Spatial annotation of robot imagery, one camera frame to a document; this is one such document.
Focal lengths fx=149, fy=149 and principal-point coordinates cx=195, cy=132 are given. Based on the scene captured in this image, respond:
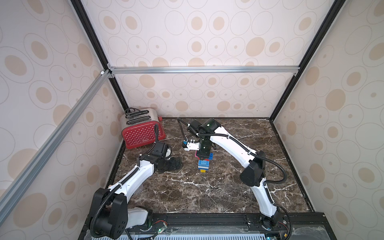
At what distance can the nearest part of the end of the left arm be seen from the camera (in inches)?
24.2

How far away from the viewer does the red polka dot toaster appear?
0.94 meters

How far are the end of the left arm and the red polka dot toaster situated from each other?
0.93 ft
